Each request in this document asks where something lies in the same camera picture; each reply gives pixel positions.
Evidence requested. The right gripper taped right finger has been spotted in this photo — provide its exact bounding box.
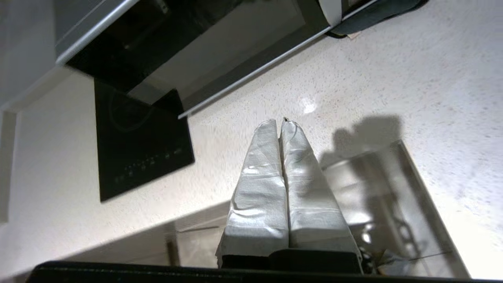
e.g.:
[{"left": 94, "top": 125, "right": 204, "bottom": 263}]
[{"left": 279, "top": 118, "right": 363, "bottom": 272}]

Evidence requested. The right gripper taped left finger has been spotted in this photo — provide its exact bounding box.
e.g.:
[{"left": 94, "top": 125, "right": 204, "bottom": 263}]
[{"left": 216, "top": 119, "right": 290, "bottom": 269}]

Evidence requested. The black glass microwave door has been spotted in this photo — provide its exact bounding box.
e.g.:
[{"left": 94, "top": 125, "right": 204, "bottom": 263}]
[{"left": 55, "top": 0, "right": 343, "bottom": 119}]

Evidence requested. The black induction cooktop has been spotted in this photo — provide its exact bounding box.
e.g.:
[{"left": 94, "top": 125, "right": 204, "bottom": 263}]
[{"left": 94, "top": 78, "right": 196, "bottom": 203}]

